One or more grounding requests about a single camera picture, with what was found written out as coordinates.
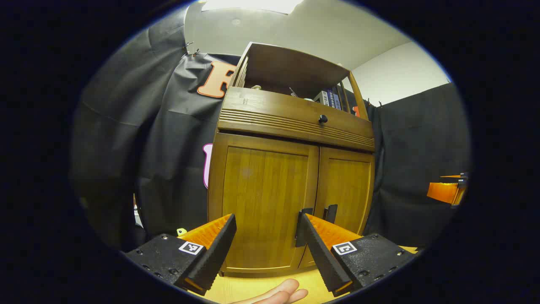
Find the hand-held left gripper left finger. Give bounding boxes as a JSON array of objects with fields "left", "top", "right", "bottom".
[{"left": 124, "top": 213, "right": 238, "bottom": 296}]

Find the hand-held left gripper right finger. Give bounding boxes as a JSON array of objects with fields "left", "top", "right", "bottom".
[{"left": 299, "top": 212, "right": 423, "bottom": 298}]

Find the wooden cabinet door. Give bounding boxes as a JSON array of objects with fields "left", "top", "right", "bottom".
[
  {"left": 208, "top": 132, "right": 319, "bottom": 274},
  {"left": 300, "top": 146, "right": 375, "bottom": 269}
]

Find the wooden double-door shoe cabinet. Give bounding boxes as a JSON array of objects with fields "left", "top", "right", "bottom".
[{"left": 207, "top": 41, "right": 376, "bottom": 277}]

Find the wooden cabinet drawer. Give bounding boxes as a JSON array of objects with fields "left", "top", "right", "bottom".
[{"left": 218, "top": 86, "right": 375, "bottom": 152}]

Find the black backdrop cloth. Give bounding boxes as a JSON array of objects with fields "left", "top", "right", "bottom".
[{"left": 70, "top": 8, "right": 472, "bottom": 254}]

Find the ceiling light panel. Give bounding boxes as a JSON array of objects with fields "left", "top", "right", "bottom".
[{"left": 201, "top": 0, "right": 305, "bottom": 15}]

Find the black left door handle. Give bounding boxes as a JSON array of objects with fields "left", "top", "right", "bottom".
[{"left": 295, "top": 207, "right": 314, "bottom": 248}]

